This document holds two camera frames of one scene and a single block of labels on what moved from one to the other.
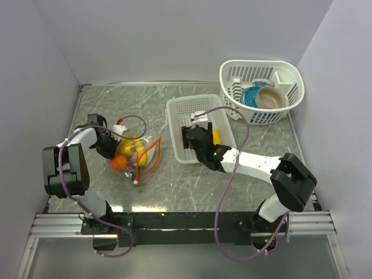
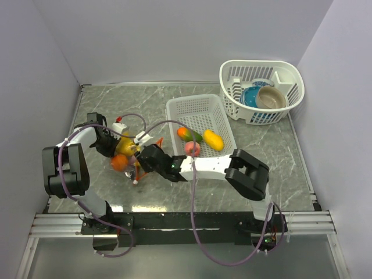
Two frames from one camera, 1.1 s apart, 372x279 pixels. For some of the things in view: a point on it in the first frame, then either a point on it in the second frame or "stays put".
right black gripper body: [199, 157] → [146, 167]
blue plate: [248, 96] stays put
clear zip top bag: [136, 157] stays put
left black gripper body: [106, 146] stays put
